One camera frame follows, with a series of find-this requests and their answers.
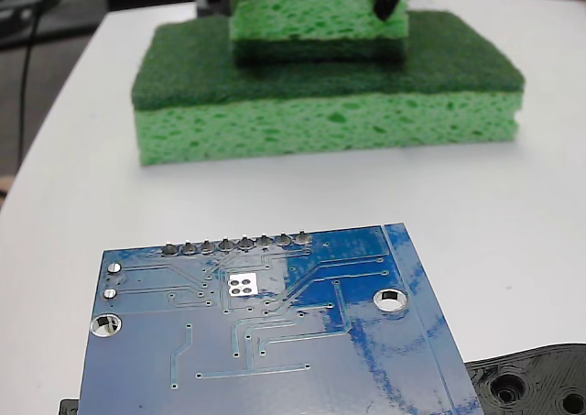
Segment small green sponge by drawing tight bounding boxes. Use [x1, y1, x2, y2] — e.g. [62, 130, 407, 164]
[227, 0, 410, 66]

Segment black 3D printed bracket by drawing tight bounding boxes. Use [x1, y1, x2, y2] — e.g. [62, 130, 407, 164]
[58, 341, 586, 415]

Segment thin black cable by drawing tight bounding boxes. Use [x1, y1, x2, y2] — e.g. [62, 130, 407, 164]
[16, 0, 61, 169]

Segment blue printed circuit board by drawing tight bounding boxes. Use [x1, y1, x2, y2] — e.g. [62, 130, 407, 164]
[76, 223, 484, 415]

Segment large green sponge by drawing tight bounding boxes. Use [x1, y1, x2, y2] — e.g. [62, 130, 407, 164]
[130, 10, 526, 168]

